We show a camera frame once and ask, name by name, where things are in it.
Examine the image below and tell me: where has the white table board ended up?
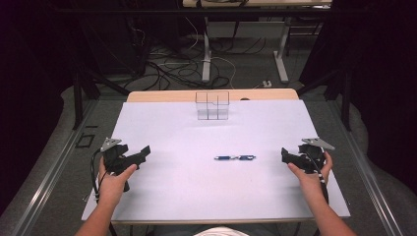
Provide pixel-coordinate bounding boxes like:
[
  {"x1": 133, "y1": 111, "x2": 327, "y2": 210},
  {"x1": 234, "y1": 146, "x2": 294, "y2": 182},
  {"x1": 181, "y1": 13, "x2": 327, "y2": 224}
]
[{"x1": 81, "y1": 99, "x2": 351, "y2": 221}]

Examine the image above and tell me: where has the person's left hand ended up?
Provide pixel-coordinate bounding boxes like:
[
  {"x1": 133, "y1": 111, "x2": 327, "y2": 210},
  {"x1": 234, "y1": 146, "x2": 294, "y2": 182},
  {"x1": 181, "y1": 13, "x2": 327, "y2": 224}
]
[{"x1": 97, "y1": 156, "x2": 139, "y2": 208}]

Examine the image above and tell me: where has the left hand-held gripper cable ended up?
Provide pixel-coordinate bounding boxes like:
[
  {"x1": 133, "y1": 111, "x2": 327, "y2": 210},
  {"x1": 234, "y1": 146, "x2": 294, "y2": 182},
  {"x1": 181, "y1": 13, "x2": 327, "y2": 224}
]
[{"x1": 89, "y1": 147, "x2": 109, "y2": 202}]

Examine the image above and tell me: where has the metal floor rail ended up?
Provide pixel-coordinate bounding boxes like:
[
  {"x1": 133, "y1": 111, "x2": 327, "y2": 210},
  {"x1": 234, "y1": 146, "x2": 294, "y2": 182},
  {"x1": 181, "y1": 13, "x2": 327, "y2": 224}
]
[
  {"x1": 10, "y1": 99, "x2": 99, "y2": 236},
  {"x1": 328, "y1": 99, "x2": 404, "y2": 236}
]

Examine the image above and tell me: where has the clear plastic organizer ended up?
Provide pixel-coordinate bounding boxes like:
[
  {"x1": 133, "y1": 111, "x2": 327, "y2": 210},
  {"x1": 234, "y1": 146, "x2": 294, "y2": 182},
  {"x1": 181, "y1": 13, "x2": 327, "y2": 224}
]
[{"x1": 195, "y1": 90, "x2": 230, "y2": 121}]

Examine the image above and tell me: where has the hand-held gripper cable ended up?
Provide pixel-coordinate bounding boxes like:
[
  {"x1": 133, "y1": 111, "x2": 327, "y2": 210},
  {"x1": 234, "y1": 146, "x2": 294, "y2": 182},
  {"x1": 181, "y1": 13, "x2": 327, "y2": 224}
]
[
  {"x1": 89, "y1": 147, "x2": 109, "y2": 202},
  {"x1": 306, "y1": 150, "x2": 329, "y2": 205}
]

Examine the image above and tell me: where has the person's right hand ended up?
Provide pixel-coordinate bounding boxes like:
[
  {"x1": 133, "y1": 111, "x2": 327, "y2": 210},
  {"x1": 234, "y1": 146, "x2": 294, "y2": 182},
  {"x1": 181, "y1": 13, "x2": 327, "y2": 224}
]
[{"x1": 287, "y1": 150, "x2": 334, "y2": 199}]

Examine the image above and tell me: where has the tangle of floor cables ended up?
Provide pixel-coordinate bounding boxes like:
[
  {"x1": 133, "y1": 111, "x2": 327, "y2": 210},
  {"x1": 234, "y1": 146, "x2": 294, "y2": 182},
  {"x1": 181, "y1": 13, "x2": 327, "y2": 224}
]
[{"x1": 122, "y1": 16, "x2": 268, "y2": 91}]

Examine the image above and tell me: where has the person's white shirt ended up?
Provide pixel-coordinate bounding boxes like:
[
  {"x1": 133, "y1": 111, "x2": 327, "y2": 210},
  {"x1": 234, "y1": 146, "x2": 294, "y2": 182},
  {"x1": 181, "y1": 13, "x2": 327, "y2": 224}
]
[{"x1": 193, "y1": 227, "x2": 250, "y2": 236}]

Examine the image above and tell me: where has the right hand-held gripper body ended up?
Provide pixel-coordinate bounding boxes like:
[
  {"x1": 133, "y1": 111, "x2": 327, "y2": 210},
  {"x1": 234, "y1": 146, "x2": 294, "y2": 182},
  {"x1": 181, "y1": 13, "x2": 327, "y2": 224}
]
[{"x1": 295, "y1": 137, "x2": 336, "y2": 175}]

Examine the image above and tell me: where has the right hand-held gripper cable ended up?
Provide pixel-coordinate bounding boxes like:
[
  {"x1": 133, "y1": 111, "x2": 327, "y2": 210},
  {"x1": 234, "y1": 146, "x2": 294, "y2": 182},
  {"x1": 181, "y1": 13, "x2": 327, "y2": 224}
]
[{"x1": 306, "y1": 150, "x2": 329, "y2": 205}]

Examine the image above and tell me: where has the background desk top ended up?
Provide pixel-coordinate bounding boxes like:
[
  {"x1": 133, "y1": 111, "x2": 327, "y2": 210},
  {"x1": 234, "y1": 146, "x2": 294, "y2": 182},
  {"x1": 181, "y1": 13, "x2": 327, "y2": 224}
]
[{"x1": 182, "y1": 0, "x2": 332, "y2": 9}]

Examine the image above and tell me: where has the white desk leg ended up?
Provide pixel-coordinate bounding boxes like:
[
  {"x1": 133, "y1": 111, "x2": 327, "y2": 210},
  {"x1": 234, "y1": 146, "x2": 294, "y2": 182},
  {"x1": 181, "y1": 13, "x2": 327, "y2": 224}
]
[
  {"x1": 273, "y1": 17, "x2": 293, "y2": 84},
  {"x1": 202, "y1": 17, "x2": 211, "y2": 84}
]

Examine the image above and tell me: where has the black metal stand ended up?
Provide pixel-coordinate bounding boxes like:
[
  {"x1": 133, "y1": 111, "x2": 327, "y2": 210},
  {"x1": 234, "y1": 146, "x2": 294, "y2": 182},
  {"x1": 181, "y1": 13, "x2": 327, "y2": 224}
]
[
  {"x1": 72, "y1": 70, "x2": 132, "y2": 131},
  {"x1": 296, "y1": 67, "x2": 353, "y2": 132}
]

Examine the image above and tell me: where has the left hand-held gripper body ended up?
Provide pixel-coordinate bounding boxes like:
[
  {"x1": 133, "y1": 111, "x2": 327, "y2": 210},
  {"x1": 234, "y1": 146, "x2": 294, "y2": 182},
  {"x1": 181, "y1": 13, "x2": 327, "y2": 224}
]
[{"x1": 99, "y1": 137, "x2": 143, "y2": 193}]

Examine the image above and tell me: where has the blue pen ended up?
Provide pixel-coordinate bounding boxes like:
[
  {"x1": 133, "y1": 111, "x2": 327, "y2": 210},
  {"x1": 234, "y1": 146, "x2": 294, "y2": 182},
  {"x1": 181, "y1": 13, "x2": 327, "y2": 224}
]
[{"x1": 213, "y1": 154, "x2": 257, "y2": 161}]

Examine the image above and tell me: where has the wooden table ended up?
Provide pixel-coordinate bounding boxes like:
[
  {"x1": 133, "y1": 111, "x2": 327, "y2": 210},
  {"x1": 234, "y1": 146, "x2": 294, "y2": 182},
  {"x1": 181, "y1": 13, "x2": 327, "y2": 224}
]
[{"x1": 126, "y1": 88, "x2": 300, "y2": 103}]

